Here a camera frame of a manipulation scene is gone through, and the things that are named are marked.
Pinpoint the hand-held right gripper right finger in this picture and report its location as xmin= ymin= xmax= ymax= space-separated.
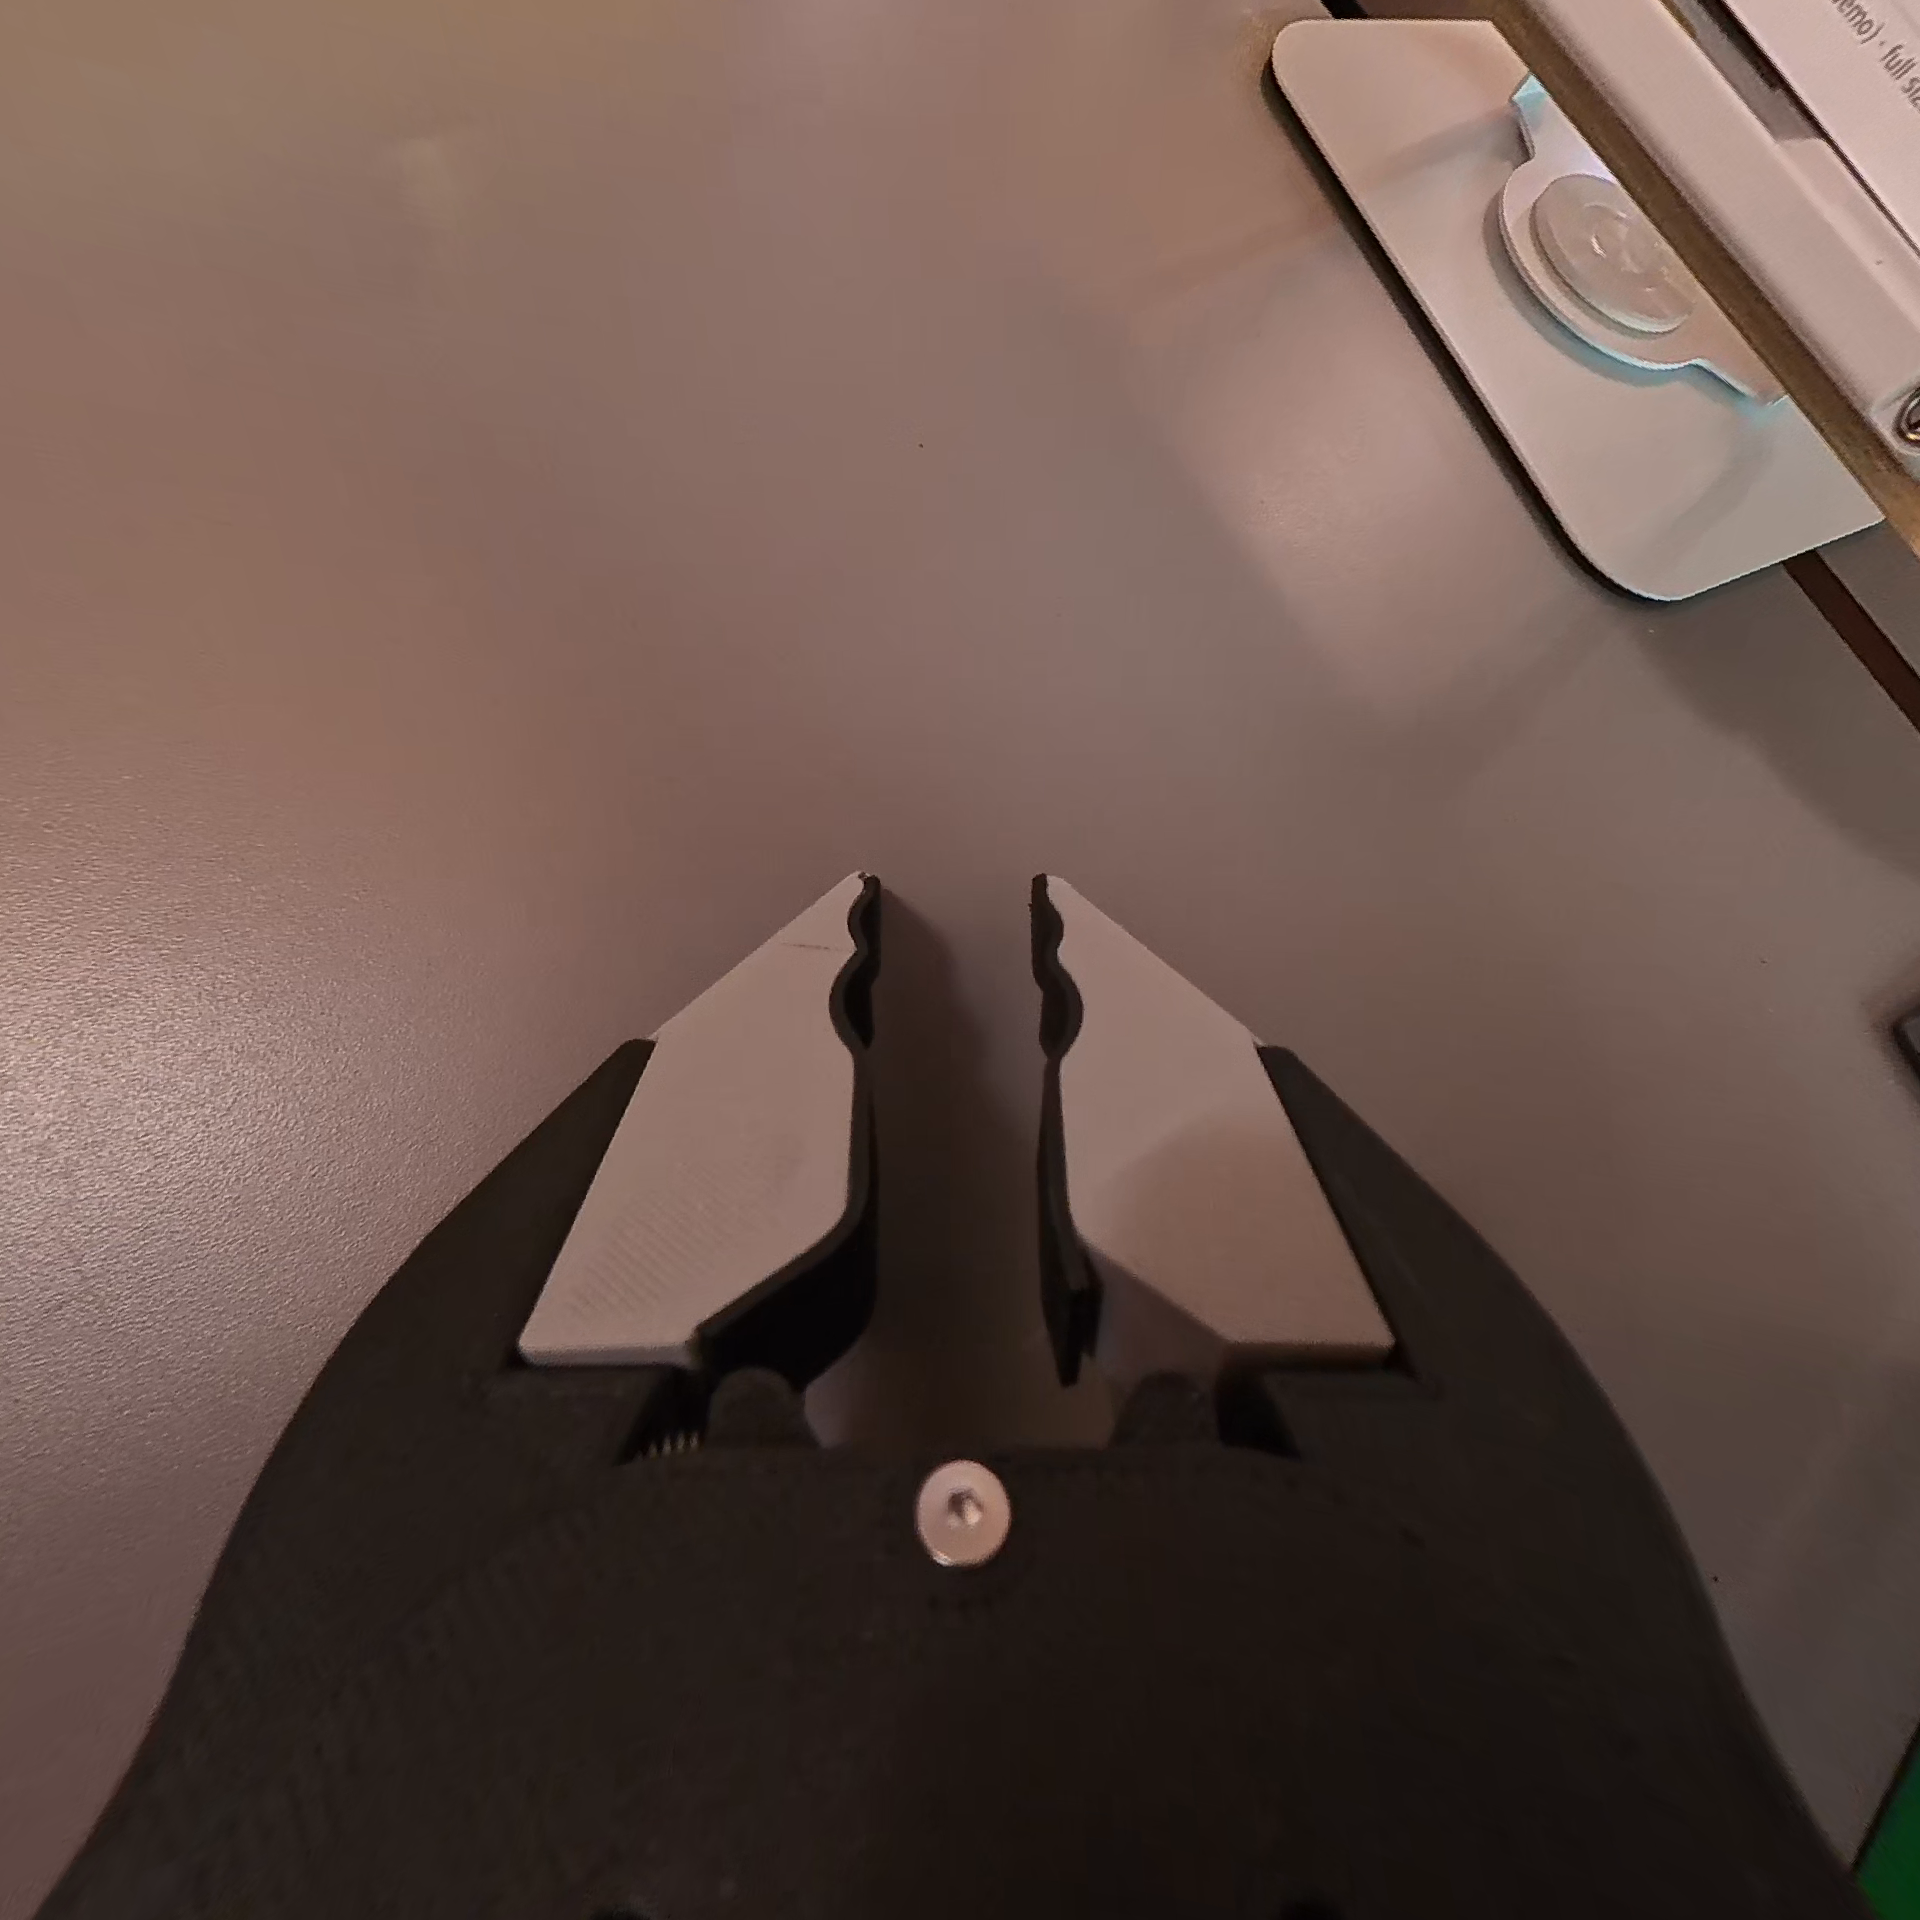
xmin=1031 ymin=874 xmax=1396 ymax=1386

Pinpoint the white sign board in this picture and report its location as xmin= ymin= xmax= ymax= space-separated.
xmin=1499 ymin=0 xmax=1920 ymax=485

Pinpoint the white flat stand base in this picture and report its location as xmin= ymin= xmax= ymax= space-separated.
xmin=1271 ymin=18 xmax=1888 ymax=602

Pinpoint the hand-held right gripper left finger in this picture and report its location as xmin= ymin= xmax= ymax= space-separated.
xmin=517 ymin=870 xmax=884 ymax=1449

